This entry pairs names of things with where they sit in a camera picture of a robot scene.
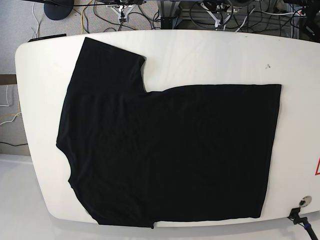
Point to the red warning sticker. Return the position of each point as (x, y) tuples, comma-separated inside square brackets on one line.
[(317, 172)]

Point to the black round stand base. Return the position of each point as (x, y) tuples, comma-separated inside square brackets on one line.
[(58, 9)]

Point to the black clamp with cable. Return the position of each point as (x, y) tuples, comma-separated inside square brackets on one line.
[(302, 221)]

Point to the aluminium frame column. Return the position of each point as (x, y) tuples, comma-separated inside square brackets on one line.
[(169, 11)]

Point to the right table cable grommet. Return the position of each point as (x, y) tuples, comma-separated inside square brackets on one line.
[(305, 201)]

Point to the black T-shirt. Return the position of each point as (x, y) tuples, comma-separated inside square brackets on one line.
[(186, 154)]

